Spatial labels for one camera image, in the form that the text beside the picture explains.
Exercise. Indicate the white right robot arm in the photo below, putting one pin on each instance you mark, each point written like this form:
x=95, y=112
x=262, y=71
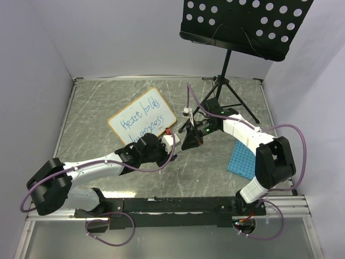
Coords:
x=274, y=161

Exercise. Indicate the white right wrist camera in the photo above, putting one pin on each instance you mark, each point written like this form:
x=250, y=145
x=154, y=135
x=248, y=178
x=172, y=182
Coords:
x=187, y=112

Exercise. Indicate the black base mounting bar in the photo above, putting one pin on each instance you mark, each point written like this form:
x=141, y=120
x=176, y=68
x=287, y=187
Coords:
x=217, y=211

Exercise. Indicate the blue studded building plate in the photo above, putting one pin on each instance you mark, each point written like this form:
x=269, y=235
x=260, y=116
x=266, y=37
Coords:
x=242, y=162

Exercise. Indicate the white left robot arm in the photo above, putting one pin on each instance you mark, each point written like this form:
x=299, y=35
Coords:
x=57, y=184

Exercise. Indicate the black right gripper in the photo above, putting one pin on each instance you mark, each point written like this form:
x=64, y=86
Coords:
x=193, y=139

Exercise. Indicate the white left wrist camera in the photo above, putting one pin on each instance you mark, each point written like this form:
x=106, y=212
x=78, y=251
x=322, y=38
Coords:
x=170, y=140

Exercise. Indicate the black music stand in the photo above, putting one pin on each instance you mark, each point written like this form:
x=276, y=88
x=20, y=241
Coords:
x=263, y=29

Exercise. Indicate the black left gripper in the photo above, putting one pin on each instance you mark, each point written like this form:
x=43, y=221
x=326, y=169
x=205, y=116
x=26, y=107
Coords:
x=166, y=155

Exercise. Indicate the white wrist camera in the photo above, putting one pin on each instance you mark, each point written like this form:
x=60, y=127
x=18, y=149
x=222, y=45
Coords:
x=170, y=140
x=187, y=112

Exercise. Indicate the yellow framed whiteboard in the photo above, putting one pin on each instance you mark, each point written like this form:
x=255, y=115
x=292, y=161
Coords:
x=149, y=113

